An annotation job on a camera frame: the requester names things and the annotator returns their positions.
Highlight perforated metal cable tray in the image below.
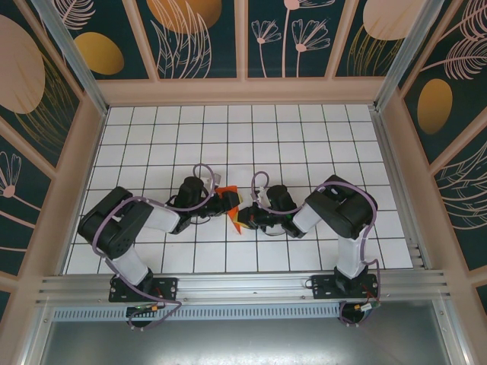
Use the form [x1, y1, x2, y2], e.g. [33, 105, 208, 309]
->
[51, 306, 345, 323]

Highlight aluminium frame bar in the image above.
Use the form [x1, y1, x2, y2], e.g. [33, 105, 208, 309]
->
[17, 303, 54, 365]
[435, 300, 473, 365]

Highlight grey metal sheet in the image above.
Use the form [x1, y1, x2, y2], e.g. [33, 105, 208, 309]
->
[37, 321, 471, 365]

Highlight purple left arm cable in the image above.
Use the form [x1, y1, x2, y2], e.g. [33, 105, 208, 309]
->
[91, 163, 222, 332]

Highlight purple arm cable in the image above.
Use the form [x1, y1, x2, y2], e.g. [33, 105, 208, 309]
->
[91, 163, 222, 332]
[250, 170, 383, 329]

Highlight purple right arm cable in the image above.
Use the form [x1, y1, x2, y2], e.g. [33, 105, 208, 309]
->
[250, 170, 383, 329]

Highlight aluminium corner post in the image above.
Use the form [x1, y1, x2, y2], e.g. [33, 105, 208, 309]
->
[371, 0, 448, 113]
[32, 0, 111, 117]

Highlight aluminium side rail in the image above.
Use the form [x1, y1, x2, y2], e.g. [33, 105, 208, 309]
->
[371, 106, 429, 271]

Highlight orange square paper sheet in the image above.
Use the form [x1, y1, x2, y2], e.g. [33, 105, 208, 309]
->
[215, 184, 252, 236]

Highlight small controller board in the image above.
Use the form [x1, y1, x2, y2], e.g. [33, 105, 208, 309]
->
[126, 303, 163, 316]

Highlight long aluminium base rail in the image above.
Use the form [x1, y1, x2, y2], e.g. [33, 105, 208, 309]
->
[36, 268, 456, 305]

